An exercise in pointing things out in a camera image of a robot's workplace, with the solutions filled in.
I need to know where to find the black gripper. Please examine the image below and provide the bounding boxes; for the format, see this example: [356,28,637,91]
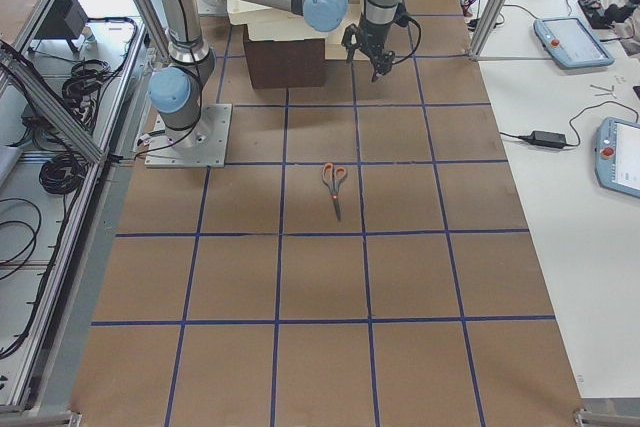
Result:
[341,21,395,83]

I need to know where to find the grey orange handled scissors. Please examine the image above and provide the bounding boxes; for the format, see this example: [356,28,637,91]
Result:
[322,162,348,221]

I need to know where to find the cream plastic tray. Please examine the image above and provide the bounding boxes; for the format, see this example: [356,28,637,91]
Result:
[227,0,329,41]

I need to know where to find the black power adapter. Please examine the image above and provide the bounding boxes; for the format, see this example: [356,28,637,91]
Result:
[518,130,568,149]

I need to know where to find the upper blue teach pendant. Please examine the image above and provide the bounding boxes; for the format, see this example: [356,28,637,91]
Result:
[533,17,614,69]

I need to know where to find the blue teach pendant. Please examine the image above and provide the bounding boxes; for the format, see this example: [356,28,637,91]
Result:
[533,17,614,69]
[595,117,639,197]

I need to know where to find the lower blue teach pendant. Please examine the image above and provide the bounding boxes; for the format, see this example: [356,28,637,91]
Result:
[595,117,639,197]

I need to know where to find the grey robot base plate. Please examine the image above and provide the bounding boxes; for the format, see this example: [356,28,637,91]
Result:
[144,104,232,168]

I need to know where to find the coiled black cables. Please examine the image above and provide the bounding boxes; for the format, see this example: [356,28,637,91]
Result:
[38,152,87,196]

